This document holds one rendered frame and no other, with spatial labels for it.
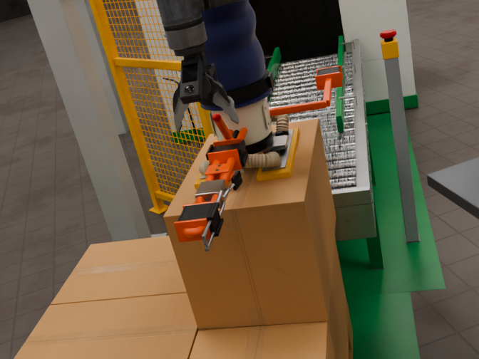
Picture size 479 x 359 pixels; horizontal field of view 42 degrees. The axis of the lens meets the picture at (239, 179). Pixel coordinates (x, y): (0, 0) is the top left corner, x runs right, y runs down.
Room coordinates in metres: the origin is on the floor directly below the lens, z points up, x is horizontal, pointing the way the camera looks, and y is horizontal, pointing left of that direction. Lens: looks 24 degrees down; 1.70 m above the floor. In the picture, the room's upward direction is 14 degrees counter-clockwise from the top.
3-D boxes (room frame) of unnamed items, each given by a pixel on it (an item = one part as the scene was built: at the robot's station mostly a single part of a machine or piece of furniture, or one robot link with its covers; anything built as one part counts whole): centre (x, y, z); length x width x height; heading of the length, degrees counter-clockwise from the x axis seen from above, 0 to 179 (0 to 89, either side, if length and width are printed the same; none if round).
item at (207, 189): (1.35, 0.07, 1.07); 0.07 x 0.07 x 0.04; 75
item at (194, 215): (1.22, 0.11, 1.07); 0.08 x 0.07 x 0.05; 165
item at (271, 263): (1.77, -0.04, 0.74); 0.60 x 0.40 x 0.40; 164
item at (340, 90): (3.54, -0.77, 0.60); 1.60 x 0.11 x 0.09; 165
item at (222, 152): (1.55, 0.02, 1.07); 0.10 x 0.08 x 0.06; 75
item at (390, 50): (2.57, -0.76, 0.50); 0.07 x 0.07 x 1.00; 75
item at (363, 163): (3.18, -0.74, 0.50); 2.31 x 0.05 x 0.19; 165
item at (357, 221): (2.13, -0.13, 0.47); 0.70 x 0.03 x 0.15; 75
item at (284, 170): (1.77, -0.14, 0.97); 0.34 x 0.10 x 0.05; 165
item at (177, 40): (1.41, 0.04, 1.43); 0.10 x 0.09 x 0.05; 75
